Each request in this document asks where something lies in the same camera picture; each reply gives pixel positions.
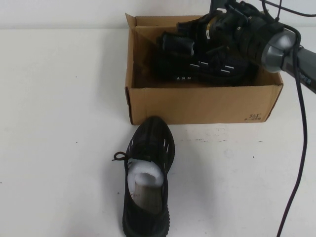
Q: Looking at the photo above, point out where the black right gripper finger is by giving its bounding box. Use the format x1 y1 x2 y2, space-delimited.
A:
176 21 198 37

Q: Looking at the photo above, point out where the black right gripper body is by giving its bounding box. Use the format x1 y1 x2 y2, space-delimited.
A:
197 10 250 53

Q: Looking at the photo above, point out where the black knit sneaker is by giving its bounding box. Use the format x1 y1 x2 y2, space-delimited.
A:
111 116 176 235
154 32 258 87

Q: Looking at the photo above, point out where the brown cardboard shoe box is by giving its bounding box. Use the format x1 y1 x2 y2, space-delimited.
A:
124 12 284 125

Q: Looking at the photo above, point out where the white foam shoe stuffing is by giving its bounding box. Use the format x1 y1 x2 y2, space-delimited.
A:
127 161 165 191

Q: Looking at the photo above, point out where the black cable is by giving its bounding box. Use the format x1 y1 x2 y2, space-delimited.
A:
277 23 309 237

